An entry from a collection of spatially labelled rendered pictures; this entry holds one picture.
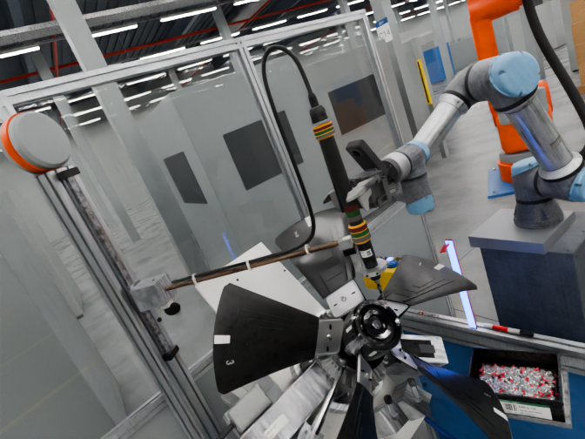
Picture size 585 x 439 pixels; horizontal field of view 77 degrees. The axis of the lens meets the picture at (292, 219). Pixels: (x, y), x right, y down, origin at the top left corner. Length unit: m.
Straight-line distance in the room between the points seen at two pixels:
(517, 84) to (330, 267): 0.68
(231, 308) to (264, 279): 0.36
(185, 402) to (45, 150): 0.84
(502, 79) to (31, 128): 1.20
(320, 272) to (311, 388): 0.28
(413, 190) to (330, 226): 0.24
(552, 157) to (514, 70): 0.30
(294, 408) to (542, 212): 1.05
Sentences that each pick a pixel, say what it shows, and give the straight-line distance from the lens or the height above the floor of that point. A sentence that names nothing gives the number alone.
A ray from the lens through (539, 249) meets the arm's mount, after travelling 1.45.
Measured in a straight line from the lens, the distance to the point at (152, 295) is 1.11.
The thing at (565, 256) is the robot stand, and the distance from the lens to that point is 1.45.
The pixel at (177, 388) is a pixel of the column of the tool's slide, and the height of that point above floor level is 1.08.
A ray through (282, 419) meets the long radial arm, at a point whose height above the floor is 1.12.
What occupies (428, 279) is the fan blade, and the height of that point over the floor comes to 1.17.
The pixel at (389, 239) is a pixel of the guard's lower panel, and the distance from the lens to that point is 2.15.
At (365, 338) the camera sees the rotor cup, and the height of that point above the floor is 1.22.
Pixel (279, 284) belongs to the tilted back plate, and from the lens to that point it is 1.15.
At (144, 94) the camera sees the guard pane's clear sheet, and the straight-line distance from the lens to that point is 1.42.
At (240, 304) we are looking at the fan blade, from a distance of 0.81.
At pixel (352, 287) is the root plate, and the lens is 0.93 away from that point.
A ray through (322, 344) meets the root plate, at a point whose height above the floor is 1.21.
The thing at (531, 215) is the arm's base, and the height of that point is 1.09.
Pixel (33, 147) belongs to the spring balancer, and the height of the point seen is 1.86.
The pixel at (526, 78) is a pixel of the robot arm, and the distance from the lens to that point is 1.19.
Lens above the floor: 1.72
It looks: 16 degrees down
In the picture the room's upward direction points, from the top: 22 degrees counter-clockwise
